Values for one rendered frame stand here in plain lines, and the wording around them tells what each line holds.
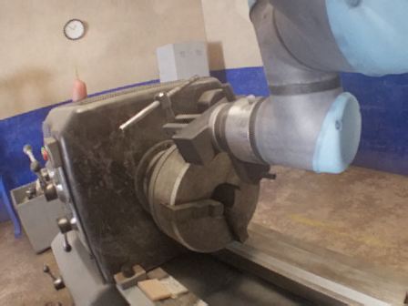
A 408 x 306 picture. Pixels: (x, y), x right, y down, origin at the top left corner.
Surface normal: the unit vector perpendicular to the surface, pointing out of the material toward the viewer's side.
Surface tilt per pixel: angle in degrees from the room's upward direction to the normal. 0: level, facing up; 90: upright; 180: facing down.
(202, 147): 87
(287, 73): 94
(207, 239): 90
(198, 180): 90
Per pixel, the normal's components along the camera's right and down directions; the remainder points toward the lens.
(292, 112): -0.65, 0.36
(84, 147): 0.62, 0.14
